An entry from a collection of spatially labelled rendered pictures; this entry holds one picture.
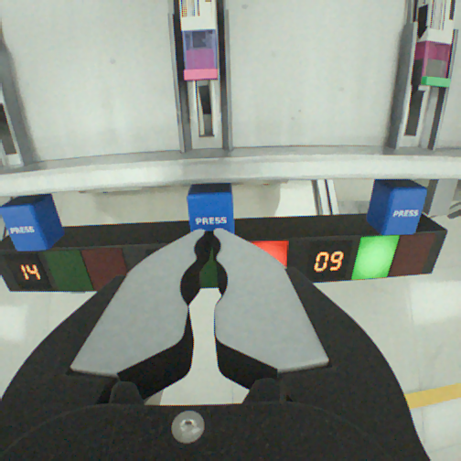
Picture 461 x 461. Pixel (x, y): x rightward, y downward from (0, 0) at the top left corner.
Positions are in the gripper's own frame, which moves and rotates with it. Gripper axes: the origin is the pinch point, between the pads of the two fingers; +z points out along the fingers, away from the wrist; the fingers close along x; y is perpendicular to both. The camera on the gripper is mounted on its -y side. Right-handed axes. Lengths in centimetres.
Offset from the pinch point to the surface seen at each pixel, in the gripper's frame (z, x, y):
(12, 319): 46, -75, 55
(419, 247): 3.4, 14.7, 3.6
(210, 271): 3.4, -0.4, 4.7
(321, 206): 39.7, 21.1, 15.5
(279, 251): 3.4, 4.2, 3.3
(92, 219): 71, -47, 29
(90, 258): 3.4, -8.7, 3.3
